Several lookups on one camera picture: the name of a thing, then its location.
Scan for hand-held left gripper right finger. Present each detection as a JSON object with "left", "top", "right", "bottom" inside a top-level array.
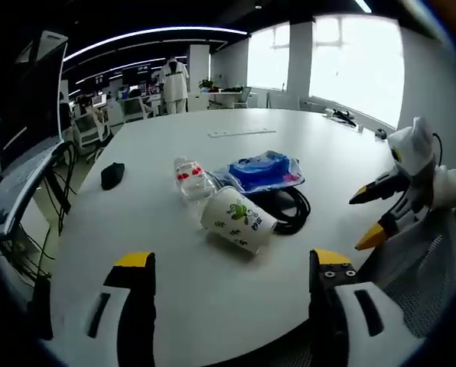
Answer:
[{"left": 308, "top": 248, "right": 416, "bottom": 367}]

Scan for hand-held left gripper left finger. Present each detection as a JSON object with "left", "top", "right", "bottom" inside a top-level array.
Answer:
[{"left": 55, "top": 251, "right": 156, "bottom": 367}]

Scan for white paper cup green print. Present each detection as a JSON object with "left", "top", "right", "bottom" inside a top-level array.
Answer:
[{"left": 200, "top": 186, "right": 278, "bottom": 256}]

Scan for blue plastic packet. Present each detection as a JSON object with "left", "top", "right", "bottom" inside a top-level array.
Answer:
[{"left": 213, "top": 150, "right": 307, "bottom": 194}]

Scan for clear plastic water bottle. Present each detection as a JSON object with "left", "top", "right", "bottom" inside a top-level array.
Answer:
[{"left": 173, "top": 155, "right": 218, "bottom": 208}]

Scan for black cloth pouch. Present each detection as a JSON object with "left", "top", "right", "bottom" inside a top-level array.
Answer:
[{"left": 99, "top": 161, "right": 126, "bottom": 191}]

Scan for black items on table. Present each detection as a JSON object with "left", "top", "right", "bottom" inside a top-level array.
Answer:
[{"left": 324, "top": 108, "right": 363, "bottom": 133}]

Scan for grey mesh office chair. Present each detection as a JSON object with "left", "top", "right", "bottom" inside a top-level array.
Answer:
[{"left": 360, "top": 208, "right": 456, "bottom": 341}]

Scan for white table socket panel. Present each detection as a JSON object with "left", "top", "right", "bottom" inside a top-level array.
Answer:
[{"left": 207, "top": 128, "right": 277, "bottom": 139}]

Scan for grey side desk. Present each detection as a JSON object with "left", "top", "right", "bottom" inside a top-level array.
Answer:
[{"left": 0, "top": 140, "right": 67, "bottom": 242}]

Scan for white office chair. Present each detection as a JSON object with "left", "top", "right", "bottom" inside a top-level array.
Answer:
[
  {"left": 122, "top": 95, "right": 155, "bottom": 124},
  {"left": 73, "top": 113, "right": 113, "bottom": 154}
]

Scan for white table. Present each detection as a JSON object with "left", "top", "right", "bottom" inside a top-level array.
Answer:
[{"left": 50, "top": 108, "right": 405, "bottom": 347}]

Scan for green potted plant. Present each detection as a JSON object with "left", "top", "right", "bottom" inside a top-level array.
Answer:
[{"left": 198, "top": 76, "right": 218, "bottom": 93}]

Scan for large dark monitor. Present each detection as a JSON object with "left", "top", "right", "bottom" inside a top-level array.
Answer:
[{"left": 0, "top": 30, "right": 69, "bottom": 164}]

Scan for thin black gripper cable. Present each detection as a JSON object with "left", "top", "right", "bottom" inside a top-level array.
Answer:
[{"left": 431, "top": 132, "right": 444, "bottom": 166}]

